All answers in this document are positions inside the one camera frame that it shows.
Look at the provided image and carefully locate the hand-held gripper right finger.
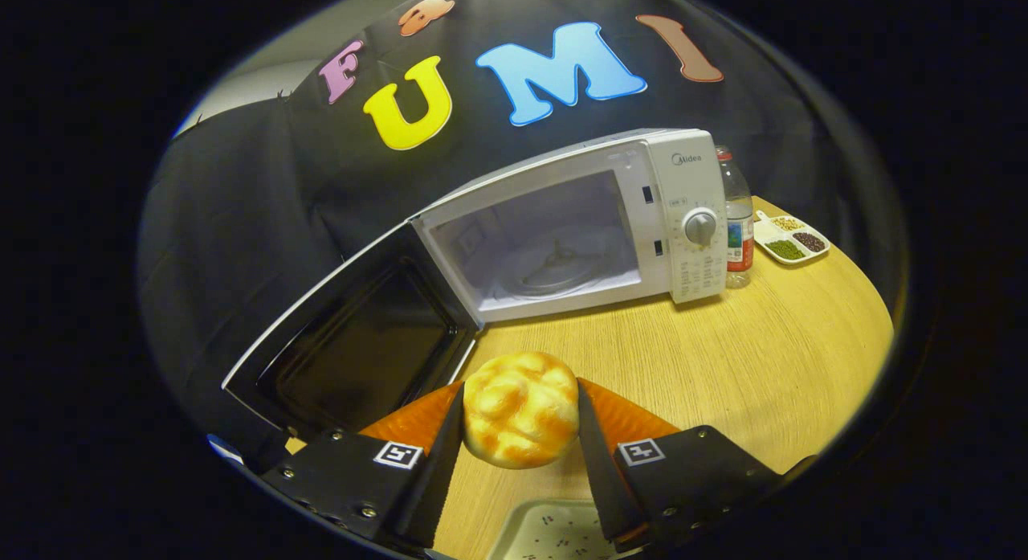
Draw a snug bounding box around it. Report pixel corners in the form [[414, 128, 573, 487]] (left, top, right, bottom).
[[577, 377, 784, 554]]

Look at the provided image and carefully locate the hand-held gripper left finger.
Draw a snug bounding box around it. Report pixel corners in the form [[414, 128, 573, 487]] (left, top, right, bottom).
[[261, 381, 467, 549]]

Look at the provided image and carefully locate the golden bread bun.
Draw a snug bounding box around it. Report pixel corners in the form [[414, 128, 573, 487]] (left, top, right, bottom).
[[462, 351, 581, 470]]

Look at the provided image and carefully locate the white microwave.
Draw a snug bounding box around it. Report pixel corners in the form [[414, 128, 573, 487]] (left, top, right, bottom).
[[221, 128, 730, 436]]

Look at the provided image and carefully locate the speckled white plate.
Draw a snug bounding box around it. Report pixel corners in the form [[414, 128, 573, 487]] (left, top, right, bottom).
[[486, 498, 635, 560]]

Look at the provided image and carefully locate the clear plastic water bottle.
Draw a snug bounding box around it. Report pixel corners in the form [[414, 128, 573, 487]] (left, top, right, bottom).
[[715, 145, 756, 289]]

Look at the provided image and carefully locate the white divided dish of beans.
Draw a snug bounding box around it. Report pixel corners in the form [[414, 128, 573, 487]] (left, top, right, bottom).
[[753, 211, 831, 266]]

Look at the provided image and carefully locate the black backdrop cloth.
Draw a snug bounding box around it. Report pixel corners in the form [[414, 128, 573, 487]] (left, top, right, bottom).
[[137, 0, 908, 464]]

